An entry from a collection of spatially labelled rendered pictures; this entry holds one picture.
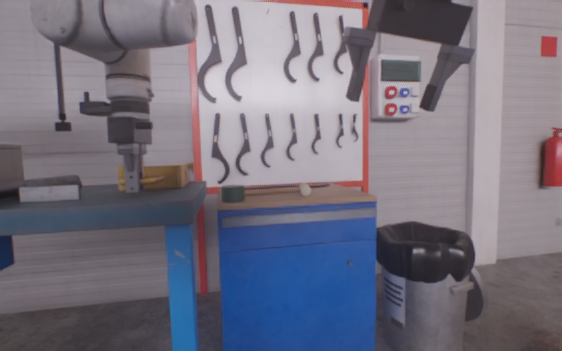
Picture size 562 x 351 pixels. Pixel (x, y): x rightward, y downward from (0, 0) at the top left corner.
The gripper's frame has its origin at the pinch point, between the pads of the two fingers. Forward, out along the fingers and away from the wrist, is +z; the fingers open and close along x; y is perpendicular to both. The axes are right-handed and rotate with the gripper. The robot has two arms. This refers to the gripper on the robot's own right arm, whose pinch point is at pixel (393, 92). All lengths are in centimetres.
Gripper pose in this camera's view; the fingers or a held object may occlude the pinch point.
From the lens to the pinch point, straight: 51.8
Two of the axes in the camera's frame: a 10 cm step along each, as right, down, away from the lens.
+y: 1.1, 4.7, -8.8
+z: -1.5, 8.8, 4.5
